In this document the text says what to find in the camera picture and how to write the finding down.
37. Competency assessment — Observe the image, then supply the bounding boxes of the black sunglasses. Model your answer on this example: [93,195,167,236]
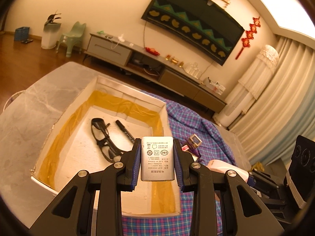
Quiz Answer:
[91,118,127,164]

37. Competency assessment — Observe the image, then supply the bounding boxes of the white power adapter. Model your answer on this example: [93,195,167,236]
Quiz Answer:
[140,136,175,182]

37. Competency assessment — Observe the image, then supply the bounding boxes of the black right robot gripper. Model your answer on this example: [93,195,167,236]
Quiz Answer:
[248,135,314,228]

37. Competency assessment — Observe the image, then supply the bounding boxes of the white computer mouse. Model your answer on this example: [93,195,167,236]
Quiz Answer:
[207,159,249,183]

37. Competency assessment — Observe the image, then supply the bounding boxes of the blue plaid cloth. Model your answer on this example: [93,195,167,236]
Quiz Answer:
[122,91,236,235]

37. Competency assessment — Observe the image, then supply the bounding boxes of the small square box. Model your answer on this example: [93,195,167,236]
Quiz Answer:
[187,134,202,149]

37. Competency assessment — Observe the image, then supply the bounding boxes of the white foam box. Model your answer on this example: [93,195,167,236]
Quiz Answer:
[29,75,182,218]

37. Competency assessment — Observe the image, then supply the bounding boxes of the black marker pen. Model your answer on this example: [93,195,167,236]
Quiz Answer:
[115,120,135,143]

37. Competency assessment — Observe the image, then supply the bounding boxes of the striped curtain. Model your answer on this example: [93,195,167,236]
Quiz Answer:
[230,36,314,165]

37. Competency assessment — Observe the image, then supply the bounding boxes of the white tissue box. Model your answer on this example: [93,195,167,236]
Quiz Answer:
[203,77,225,95]

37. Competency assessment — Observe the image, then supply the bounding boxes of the white standing air conditioner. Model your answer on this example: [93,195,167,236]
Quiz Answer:
[213,45,279,128]

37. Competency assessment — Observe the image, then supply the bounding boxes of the glass cups set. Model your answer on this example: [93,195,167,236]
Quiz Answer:
[183,63,201,79]

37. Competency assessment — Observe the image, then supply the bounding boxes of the grey tv cabinet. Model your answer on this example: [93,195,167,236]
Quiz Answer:
[84,33,226,113]

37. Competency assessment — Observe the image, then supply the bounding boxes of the red hanging knot ornament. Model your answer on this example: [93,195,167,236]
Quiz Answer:
[235,17,261,60]

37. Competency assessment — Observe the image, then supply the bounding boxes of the green plastic chair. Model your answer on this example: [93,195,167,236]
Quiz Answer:
[56,21,86,58]

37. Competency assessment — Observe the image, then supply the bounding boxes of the white planter with plant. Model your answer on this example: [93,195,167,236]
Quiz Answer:
[41,11,61,50]

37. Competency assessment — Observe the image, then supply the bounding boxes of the red ornament on cabinet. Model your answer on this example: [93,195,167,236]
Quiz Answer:
[145,47,160,56]

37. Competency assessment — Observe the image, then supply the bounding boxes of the blue crate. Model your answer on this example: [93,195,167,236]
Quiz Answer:
[14,27,30,41]

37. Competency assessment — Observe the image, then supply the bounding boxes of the wall television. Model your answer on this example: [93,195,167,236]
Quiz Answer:
[142,0,244,65]

